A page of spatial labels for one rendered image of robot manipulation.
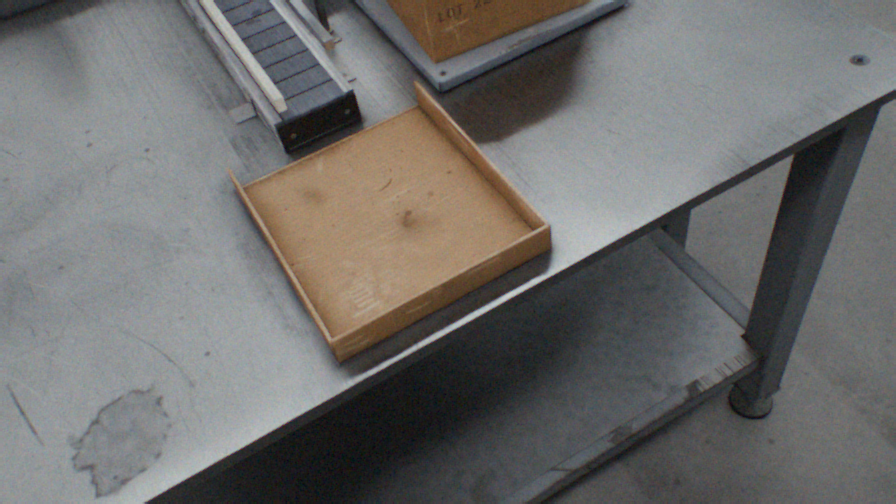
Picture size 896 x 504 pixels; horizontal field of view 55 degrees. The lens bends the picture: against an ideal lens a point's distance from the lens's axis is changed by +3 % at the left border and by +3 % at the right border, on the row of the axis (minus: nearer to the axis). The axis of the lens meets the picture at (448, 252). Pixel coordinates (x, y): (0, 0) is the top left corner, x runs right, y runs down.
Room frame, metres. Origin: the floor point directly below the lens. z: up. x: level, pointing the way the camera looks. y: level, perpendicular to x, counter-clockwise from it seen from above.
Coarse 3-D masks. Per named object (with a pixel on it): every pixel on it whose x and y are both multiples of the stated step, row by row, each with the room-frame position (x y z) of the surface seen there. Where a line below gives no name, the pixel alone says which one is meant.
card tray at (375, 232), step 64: (384, 128) 0.81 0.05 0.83; (448, 128) 0.76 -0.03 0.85; (256, 192) 0.74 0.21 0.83; (320, 192) 0.72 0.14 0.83; (384, 192) 0.70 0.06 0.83; (448, 192) 0.67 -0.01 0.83; (512, 192) 0.63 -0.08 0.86; (320, 256) 0.61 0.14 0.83; (384, 256) 0.60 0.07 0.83; (448, 256) 0.58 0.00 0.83; (512, 256) 0.55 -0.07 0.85; (320, 320) 0.50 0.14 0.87; (384, 320) 0.49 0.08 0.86
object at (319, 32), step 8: (288, 0) 0.93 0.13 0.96; (296, 0) 0.92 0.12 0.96; (296, 8) 0.90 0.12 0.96; (304, 8) 0.90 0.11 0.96; (304, 16) 0.88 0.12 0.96; (312, 16) 0.88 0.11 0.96; (304, 24) 0.89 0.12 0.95; (312, 24) 0.87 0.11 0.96; (320, 24) 0.86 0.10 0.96; (312, 32) 0.86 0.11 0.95; (320, 32) 0.85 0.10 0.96; (320, 40) 0.84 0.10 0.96; (328, 40) 0.83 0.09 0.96; (328, 48) 0.83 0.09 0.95
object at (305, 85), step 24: (216, 0) 1.09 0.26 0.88; (240, 0) 1.08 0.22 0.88; (264, 0) 1.07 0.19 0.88; (240, 24) 1.02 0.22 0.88; (264, 24) 1.01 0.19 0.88; (288, 24) 1.00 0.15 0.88; (264, 48) 0.96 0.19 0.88; (288, 48) 0.95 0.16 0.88; (288, 72) 0.90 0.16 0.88; (312, 72) 0.89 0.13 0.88; (288, 96) 0.85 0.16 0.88; (312, 96) 0.84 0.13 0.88; (336, 96) 0.83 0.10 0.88; (288, 120) 0.80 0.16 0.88
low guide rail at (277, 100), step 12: (204, 0) 1.04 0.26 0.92; (216, 12) 1.00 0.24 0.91; (216, 24) 1.00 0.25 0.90; (228, 24) 0.97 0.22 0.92; (228, 36) 0.94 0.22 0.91; (240, 48) 0.91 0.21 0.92; (252, 60) 0.88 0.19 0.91; (252, 72) 0.87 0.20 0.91; (264, 72) 0.86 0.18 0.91; (264, 84) 0.83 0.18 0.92; (276, 96) 0.81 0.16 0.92; (276, 108) 0.80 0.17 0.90
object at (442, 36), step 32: (416, 0) 0.92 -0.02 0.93; (448, 0) 0.90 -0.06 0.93; (480, 0) 0.91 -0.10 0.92; (512, 0) 0.93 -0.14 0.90; (544, 0) 0.94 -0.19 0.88; (576, 0) 0.95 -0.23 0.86; (416, 32) 0.94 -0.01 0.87; (448, 32) 0.90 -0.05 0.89; (480, 32) 0.91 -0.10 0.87; (512, 32) 0.93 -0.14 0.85
